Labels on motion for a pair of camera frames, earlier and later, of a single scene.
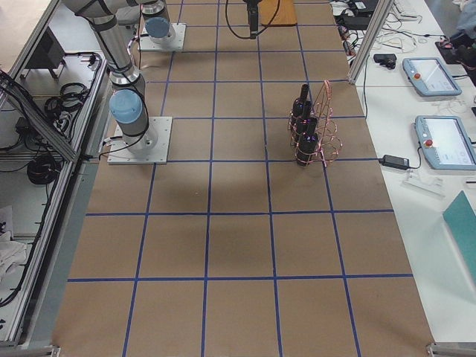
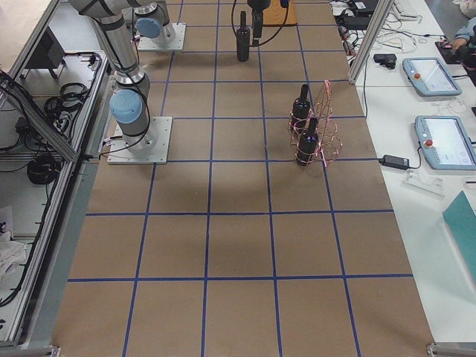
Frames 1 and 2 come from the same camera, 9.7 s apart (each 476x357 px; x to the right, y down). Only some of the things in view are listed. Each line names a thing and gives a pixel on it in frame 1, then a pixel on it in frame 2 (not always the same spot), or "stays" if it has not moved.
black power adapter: [395, 162] stays
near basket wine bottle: [307, 149] stays
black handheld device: [387, 60] stays
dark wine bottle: [306, 128] -> [243, 39]
